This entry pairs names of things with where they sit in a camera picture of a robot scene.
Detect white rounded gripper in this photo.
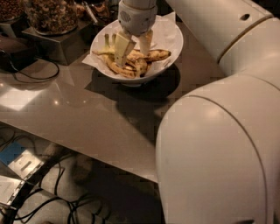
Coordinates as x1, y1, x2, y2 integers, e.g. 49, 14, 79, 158
115, 0, 158, 67

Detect dark round appliance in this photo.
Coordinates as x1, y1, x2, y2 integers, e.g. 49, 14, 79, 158
0, 33, 37, 72

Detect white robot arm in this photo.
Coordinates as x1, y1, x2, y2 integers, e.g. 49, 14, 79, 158
156, 0, 280, 224

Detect grey metal stand block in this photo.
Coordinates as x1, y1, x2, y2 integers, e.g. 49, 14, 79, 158
22, 20, 95, 65

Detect black floor cables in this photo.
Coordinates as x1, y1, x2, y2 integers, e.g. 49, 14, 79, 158
0, 125, 112, 224

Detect white paper liner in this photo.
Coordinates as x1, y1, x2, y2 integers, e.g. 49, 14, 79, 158
81, 11, 178, 79

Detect black appliance cable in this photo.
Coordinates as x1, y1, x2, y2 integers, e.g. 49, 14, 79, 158
0, 50, 60, 81

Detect glass jar left corner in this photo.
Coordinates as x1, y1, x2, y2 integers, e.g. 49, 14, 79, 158
0, 0, 25, 22

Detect small dark glass cup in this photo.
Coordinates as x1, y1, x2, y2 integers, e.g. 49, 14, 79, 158
109, 4, 119, 21

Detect white ceramic bowl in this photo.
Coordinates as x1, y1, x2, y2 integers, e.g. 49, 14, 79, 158
89, 13, 185, 88

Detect long top banana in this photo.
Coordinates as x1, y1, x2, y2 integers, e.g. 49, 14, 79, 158
92, 33, 172, 62

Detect short middle banana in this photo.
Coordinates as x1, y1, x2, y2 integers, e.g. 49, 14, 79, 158
135, 59, 148, 77

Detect jar with metal scoop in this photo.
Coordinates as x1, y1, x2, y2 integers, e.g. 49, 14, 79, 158
75, 0, 110, 26

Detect silver electronics box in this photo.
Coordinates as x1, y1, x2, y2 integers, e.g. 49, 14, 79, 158
0, 142, 43, 208

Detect glass jar of nuts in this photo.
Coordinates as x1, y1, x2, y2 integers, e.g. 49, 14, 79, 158
22, 0, 78, 35

